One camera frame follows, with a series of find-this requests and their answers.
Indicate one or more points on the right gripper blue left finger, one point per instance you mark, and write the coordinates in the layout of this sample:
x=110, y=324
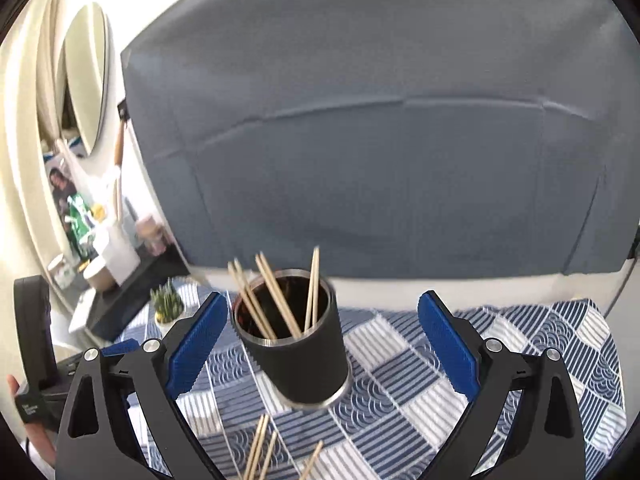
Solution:
x=96, y=439

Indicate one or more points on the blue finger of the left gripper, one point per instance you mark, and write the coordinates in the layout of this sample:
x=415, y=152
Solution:
x=120, y=348

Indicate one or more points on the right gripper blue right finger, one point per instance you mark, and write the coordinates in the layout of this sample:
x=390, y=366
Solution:
x=545, y=440

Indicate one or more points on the wooden chopstick one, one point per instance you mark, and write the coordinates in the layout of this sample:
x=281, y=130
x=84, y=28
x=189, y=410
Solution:
x=247, y=299

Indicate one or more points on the wooden chopstick two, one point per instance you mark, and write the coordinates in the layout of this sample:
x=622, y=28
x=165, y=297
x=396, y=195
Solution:
x=255, y=302

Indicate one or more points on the wooden chopstick five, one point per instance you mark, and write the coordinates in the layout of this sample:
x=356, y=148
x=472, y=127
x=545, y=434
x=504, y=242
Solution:
x=277, y=295

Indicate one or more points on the wooden chopstick four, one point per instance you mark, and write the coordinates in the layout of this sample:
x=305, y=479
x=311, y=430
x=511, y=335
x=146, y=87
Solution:
x=256, y=448

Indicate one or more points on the wooden chopstick three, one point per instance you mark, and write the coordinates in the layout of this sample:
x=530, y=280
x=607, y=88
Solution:
x=310, y=296

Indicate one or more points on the wooden chopstick seven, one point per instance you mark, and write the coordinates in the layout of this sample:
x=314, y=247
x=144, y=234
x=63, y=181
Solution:
x=268, y=455

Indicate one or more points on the wooden chopstick six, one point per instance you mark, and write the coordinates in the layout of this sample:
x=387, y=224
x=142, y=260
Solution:
x=316, y=289

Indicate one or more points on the wooden chopstick eight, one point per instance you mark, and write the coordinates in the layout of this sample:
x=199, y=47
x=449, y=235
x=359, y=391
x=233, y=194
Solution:
x=312, y=460

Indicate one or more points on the person left hand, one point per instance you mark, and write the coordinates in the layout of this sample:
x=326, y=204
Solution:
x=40, y=440

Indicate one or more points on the black side shelf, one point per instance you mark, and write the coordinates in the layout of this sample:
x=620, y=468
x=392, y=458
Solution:
x=113, y=310

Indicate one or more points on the small potted succulent plant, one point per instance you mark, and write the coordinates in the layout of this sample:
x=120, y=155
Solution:
x=167, y=306

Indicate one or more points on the beige ceramic bowl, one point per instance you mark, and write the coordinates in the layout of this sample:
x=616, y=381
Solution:
x=98, y=276

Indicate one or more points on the white box on shelf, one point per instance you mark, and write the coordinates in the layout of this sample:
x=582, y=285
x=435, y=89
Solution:
x=120, y=257

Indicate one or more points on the black cylindrical utensil holder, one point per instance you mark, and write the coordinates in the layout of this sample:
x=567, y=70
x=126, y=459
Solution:
x=311, y=371

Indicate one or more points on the blue white patterned tablecloth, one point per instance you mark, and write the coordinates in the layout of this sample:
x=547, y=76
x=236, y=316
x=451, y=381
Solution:
x=400, y=407

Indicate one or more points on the wooden brush hanging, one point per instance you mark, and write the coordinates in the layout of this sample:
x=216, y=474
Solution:
x=118, y=155

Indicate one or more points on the grey backdrop cloth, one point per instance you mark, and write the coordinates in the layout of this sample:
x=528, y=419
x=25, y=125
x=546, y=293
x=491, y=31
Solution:
x=405, y=138

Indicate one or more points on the oval wall mirror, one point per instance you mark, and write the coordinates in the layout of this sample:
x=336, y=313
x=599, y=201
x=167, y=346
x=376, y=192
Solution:
x=83, y=66

